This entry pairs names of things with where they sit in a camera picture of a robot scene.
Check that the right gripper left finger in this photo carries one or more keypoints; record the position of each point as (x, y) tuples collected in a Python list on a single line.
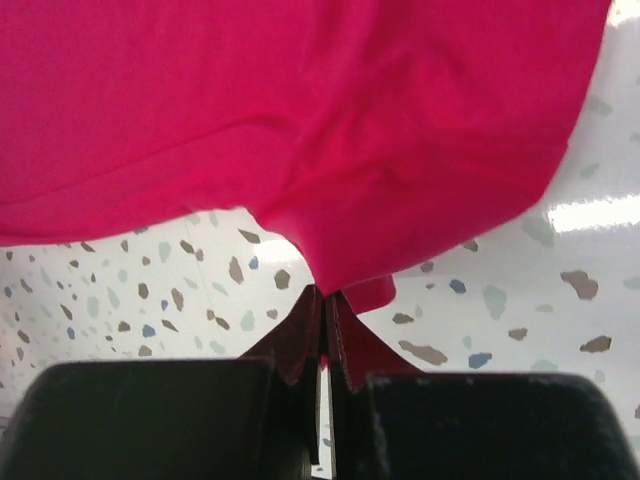
[(254, 417)]

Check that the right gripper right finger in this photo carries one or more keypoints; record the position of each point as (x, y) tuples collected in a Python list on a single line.
[(391, 420)]

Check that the pink t shirt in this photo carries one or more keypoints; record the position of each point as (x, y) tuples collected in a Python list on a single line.
[(373, 135)]

